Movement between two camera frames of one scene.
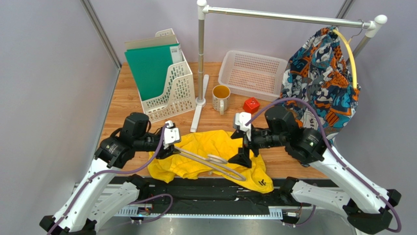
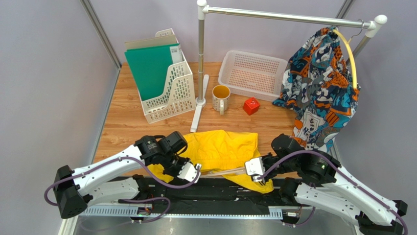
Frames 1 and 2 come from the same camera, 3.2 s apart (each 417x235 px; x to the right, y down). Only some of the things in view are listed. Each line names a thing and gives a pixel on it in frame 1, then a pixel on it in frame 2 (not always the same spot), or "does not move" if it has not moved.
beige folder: x=162 y=40 does not move
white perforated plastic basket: x=257 y=75 does not move
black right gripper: x=245 y=142 to x=266 y=162
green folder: x=150 y=67 does not move
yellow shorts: x=206 y=154 does not move
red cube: x=251 y=105 does not move
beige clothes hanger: x=213 y=158 to x=218 y=174
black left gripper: x=163 y=153 to x=176 y=173
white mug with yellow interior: x=220 y=94 does not move
